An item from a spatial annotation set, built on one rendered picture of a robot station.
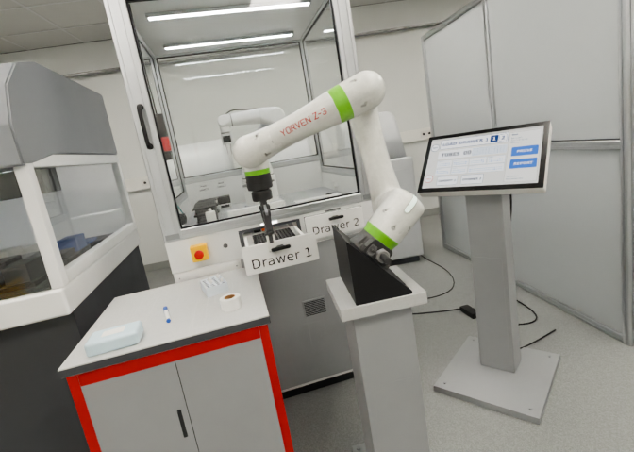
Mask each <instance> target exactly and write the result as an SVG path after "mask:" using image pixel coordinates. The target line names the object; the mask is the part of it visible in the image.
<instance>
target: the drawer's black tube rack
mask: <svg viewBox="0 0 634 452"><path fill-rule="evenodd" d="M264 234H266V233H261V234H257V235H253V236H252V237H253V240H254V245H255V244H259V243H267V239H266V236H265V235H264ZM274 235H275V240H280V239H284V238H289V237H292V236H296V235H295V234H294V233H293V232H292V231H291V229H290V228H289V227H288V228H283V229H279V230H275V232H274Z"/></svg>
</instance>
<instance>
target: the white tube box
mask: <svg viewBox="0 0 634 452"><path fill-rule="evenodd" d="M220 278H221V276H220ZM220 278H217V277H216V276H213V277H211V278H210V279H212V284H210V283H209V281H208V279H207V278H206V279H203V280H200V284H201V288H202V291H203V292H204V293H205V295H206V296H207V297H208V298H209V297H212V296H214V295H217V294H220V293H225V292H228V291H229V289H228V285H227V282H226V281H225V280H224V282H221V281H220Z"/></svg>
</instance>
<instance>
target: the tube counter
mask: <svg viewBox="0 0 634 452"><path fill-rule="evenodd" d="M507 148H508V145H507V144H499V145H492V146H483V147H475V148H466V149H463V154H462V156H463V157H471V156H481V155H490V154H500V153H507Z"/></svg>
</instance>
